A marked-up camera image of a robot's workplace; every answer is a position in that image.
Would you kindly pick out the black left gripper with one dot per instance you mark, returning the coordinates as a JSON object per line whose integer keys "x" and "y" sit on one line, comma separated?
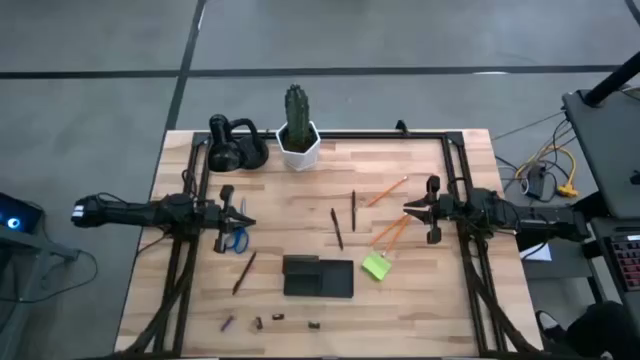
{"x": 223, "y": 220}

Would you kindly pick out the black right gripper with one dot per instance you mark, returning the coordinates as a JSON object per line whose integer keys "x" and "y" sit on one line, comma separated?
{"x": 436, "y": 212}

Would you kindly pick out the dark slim pen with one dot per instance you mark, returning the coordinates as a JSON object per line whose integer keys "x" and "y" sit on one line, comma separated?
{"x": 244, "y": 273}

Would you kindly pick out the black pen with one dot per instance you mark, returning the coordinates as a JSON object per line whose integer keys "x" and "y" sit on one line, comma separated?
{"x": 337, "y": 229}
{"x": 353, "y": 210}

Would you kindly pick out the green sticky note pad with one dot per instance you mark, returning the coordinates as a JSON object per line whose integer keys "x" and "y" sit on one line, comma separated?
{"x": 376, "y": 266}

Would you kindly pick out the black mesh desk organizer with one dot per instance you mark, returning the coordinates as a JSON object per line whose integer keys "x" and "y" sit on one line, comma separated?
{"x": 320, "y": 280}

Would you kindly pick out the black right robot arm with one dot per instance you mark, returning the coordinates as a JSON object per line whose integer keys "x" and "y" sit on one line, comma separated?
{"x": 525, "y": 215}

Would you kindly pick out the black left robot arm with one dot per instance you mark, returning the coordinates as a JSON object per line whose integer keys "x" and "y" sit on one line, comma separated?
{"x": 130, "y": 214}

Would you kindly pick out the black desk lamp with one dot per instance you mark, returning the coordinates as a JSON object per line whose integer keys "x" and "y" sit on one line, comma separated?
{"x": 225, "y": 155}

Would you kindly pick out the white hexagonal plant pot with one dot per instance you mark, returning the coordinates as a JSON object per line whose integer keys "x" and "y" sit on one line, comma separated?
{"x": 300, "y": 159}

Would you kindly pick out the black clamp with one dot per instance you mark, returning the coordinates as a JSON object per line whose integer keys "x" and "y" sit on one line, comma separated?
{"x": 401, "y": 127}

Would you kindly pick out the green cactus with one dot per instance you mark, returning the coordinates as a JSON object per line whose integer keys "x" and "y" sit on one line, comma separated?
{"x": 297, "y": 115}

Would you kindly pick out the black power brick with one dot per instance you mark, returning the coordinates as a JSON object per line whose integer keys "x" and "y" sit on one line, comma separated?
{"x": 537, "y": 181}

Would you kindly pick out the white paper sheet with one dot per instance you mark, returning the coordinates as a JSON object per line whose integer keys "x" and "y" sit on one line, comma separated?
{"x": 537, "y": 252}

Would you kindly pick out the person's shoe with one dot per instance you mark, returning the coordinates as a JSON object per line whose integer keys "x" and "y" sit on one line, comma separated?
{"x": 549, "y": 325}

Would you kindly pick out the dark keyboard desk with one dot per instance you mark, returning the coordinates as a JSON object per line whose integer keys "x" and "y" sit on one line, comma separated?
{"x": 600, "y": 227}

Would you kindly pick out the grey metal stand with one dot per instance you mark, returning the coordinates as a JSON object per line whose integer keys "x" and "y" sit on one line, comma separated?
{"x": 50, "y": 249}

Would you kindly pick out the grey side desk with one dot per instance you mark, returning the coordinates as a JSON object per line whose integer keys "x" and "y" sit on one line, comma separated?
{"x": 605, "y": 150}

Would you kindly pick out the backlit keyboard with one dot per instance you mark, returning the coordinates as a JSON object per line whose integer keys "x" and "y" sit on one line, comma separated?
{"x": 627, "y": 260}

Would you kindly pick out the small black desk item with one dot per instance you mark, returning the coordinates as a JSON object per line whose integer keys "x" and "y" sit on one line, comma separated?
{"x": 636, "y": 177}

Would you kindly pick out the person's leg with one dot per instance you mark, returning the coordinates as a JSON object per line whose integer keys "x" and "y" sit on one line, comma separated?
{"x": 605, "y": 332}

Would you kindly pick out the computer with blue light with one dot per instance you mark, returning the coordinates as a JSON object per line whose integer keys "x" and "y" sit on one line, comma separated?
{"x": 17, "y": 215}

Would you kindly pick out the black pole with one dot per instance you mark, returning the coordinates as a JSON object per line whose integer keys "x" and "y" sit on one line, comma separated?
{"x": 612, "y": 82}

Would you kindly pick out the black aluminium table frame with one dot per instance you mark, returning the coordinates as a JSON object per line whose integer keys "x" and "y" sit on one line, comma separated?
{"x": 360, "y": 135}

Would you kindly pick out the black desk frame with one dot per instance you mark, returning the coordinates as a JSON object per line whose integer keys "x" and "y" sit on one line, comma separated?
{"x": 597, "y": 200}

